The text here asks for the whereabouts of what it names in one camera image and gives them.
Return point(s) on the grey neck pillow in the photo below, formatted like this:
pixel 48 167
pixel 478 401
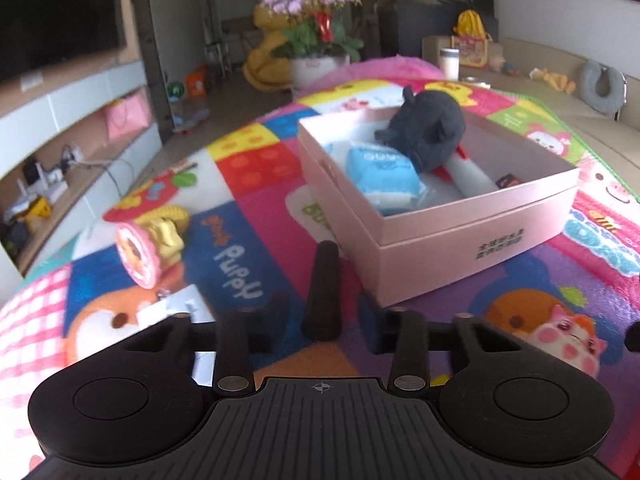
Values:
pixel 590 90

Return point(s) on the black television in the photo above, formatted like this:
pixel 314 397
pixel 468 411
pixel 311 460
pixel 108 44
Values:
pixel 50 10

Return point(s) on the black plush toy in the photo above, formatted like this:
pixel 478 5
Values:
pixel 430 125

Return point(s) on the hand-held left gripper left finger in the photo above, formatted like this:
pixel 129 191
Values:
pixel 275 325

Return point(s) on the pink shopping bag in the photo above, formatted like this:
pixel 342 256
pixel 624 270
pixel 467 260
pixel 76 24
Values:
pixel 127 117

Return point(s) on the colourful cartoon play mat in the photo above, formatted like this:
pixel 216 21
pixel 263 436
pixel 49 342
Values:
pixel 250 200

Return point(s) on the golden toy figure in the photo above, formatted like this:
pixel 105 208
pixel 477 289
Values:
pixel 167 240

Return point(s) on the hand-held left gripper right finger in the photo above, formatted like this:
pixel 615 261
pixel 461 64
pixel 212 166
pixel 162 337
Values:
pixel 372 325

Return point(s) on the glass aquarium on black stand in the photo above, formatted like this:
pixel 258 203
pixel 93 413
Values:
pixel 415 25

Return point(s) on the orange box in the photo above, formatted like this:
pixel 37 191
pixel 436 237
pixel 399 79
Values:
pixel 196 82

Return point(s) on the white cylinder appliance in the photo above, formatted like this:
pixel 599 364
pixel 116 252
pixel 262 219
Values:
pixel 449 64

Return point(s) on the potted purple orchid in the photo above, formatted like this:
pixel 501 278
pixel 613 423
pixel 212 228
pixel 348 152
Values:
pixel 315 35

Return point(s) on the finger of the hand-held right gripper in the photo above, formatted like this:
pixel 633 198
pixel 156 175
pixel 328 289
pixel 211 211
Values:
pixel 633 337

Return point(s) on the watermelon pattern ball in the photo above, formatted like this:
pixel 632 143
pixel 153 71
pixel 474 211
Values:
pixel 176 89

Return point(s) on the black router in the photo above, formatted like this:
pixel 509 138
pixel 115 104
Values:
pixel 32 175

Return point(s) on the pink round roll toy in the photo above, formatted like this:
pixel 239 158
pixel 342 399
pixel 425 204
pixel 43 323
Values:
pixel 137 255

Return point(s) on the pink cardboard box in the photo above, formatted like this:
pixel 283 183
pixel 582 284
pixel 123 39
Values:
pixel 450 255

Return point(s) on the small doll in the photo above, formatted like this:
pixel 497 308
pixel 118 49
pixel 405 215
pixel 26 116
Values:
pixel 507 65

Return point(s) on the colourful printed bag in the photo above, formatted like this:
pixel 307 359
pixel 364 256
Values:
pixel 470 50

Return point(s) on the white cylinder tube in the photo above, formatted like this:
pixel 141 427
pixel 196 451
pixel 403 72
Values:
pixel 472 175

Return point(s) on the wooden television cabinet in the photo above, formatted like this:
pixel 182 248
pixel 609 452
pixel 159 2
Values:
pixel 75 105

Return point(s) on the yellow toy on shelf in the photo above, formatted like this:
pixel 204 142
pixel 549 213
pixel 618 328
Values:
pixel 37 215

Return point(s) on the large yellow plush toy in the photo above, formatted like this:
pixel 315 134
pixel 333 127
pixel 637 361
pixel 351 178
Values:
pixel 265 67

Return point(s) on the blue white wet wipes pack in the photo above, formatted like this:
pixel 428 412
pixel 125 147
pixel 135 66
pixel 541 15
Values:
pixel 380 175

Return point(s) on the orange plush toy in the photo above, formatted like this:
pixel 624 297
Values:
pixel 552 80

